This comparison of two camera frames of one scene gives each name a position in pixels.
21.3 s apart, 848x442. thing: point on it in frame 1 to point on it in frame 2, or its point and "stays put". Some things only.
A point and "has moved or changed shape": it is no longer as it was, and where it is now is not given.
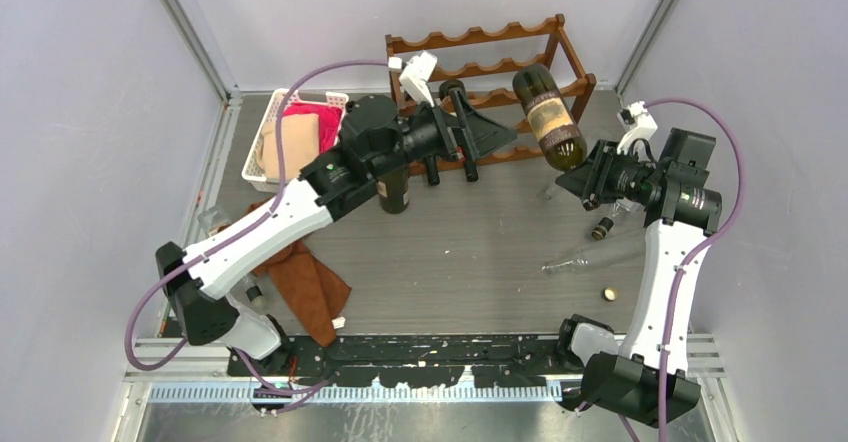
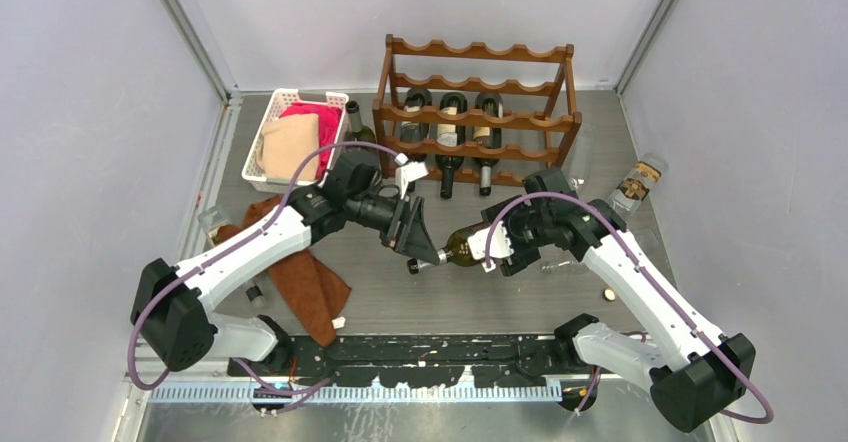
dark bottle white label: (472, 174) has moved or changed shape
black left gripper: (471, 133) to (406, 231)
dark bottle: (393, 188) has moved or changed shape
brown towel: (314, 292) stays put
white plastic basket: (253, 174) stays put
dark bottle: (432, 169) has moved or changed shape
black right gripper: (591, 178) to (522, 256)
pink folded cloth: (329, 121) stays put
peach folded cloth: (300, 143) stays put
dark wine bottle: (550, 117) to (489, 104)
